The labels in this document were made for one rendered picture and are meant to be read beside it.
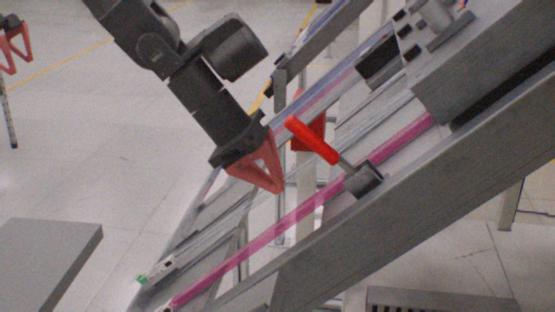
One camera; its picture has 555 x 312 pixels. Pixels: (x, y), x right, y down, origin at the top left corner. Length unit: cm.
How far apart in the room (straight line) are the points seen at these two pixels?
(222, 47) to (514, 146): 35
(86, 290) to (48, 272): 93
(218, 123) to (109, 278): 153
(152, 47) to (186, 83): 6
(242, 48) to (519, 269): 77
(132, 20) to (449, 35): 34
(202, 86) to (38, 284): 64
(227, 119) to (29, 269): 68
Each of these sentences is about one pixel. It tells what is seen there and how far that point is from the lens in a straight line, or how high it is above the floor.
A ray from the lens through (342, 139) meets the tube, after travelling 65.
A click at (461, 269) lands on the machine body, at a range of 113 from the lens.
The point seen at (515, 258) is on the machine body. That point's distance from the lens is 120.
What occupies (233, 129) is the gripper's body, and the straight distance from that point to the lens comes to 65.
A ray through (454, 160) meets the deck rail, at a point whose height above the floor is 108.
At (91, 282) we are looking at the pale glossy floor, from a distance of 213.
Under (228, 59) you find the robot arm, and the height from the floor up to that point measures 111.
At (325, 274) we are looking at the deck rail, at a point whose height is 95.
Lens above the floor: 126
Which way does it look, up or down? 25 degrees down
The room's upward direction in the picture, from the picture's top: straight up
